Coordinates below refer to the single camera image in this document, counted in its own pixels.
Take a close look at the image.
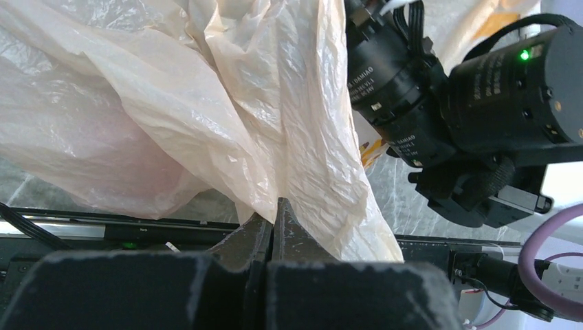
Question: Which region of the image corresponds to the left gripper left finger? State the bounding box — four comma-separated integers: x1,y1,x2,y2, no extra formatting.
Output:
1,216,272,329

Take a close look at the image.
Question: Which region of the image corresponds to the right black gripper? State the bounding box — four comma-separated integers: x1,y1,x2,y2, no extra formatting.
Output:
344,1,457,168

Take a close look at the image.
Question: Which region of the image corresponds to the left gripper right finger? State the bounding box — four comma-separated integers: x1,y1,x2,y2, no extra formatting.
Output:
266,198,462,329

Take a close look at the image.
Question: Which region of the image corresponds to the orange translucent plastic bag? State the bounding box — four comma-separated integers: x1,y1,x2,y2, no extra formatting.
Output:
0,0,543,263

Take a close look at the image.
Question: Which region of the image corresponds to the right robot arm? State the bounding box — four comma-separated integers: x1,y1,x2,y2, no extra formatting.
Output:
344,1,582,228

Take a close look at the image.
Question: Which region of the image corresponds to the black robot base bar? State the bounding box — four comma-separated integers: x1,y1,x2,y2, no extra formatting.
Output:
1,199,558,322

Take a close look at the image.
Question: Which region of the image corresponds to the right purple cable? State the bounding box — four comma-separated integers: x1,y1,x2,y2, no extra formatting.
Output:
471,203,583,330

